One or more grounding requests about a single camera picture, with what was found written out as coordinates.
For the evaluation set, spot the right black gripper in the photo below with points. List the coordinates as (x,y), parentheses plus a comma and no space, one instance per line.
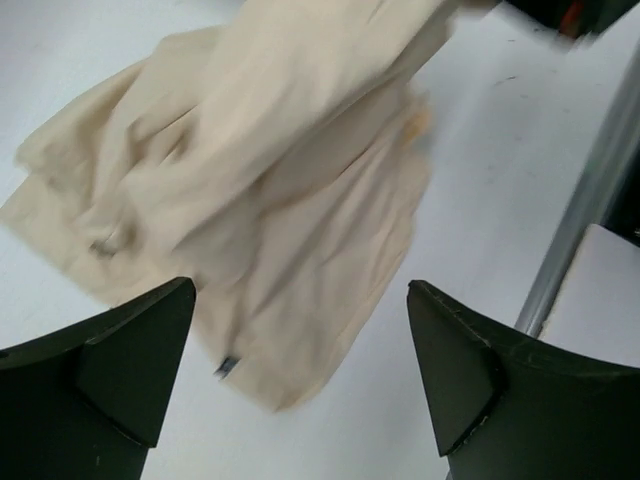
(572,18)

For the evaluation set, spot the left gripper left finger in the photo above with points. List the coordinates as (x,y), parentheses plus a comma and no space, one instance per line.
(89,401)

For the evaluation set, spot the aluminium frame rail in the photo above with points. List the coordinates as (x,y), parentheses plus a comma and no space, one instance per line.
(608,165)

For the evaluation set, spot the beige trousers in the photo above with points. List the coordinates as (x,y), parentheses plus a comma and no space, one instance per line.
(270,159)

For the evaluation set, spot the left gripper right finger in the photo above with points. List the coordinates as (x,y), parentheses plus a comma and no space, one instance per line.
(506,406)

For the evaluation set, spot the white front cover plate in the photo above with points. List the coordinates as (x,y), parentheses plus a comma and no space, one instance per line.
(596,311)

